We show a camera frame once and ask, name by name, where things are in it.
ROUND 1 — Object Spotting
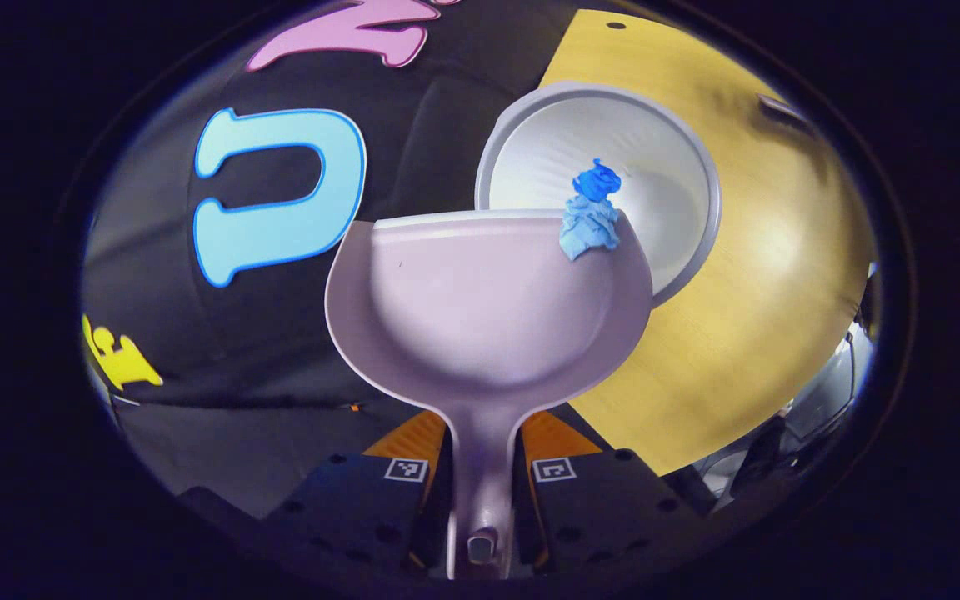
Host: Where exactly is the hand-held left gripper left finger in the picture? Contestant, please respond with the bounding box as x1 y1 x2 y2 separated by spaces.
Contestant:
263 408 452 576

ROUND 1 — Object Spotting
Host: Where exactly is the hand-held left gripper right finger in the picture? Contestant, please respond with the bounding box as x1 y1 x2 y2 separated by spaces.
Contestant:
513 408 706 576

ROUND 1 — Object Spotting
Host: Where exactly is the pale pink dustpan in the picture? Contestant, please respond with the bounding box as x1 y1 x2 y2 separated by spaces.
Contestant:
324 208 654 581

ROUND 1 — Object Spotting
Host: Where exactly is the light blue paper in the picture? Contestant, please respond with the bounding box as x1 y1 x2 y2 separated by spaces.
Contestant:
559 196 621 262

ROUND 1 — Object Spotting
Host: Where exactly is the dark blue paper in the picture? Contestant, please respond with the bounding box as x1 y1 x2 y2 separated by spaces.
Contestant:
572 158 621 205

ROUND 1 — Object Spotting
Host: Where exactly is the white ribbed garbage bin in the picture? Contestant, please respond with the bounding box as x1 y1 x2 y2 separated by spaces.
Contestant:
474 81 723 309

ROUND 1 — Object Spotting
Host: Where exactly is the wooden desktop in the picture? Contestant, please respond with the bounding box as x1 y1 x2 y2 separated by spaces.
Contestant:
537 8 879 478

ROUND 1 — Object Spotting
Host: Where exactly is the dark metal stand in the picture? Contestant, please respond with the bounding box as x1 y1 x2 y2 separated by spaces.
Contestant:
730 408 789 497

